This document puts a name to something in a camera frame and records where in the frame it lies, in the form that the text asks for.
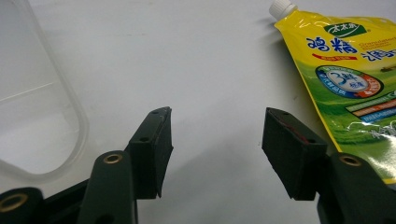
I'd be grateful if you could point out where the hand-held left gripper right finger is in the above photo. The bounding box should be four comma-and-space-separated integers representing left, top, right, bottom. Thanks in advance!
262, 106, 396, 224

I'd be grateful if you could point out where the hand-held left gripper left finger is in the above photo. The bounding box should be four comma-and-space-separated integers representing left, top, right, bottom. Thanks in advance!
77, 105, 175, 224

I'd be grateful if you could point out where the yellow green spout pouch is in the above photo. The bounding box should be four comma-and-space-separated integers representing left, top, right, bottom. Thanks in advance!
268, 0, 396, 185

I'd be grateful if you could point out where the clear plastic container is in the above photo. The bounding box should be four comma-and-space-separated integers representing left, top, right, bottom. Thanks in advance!
0, 0, 90, 185

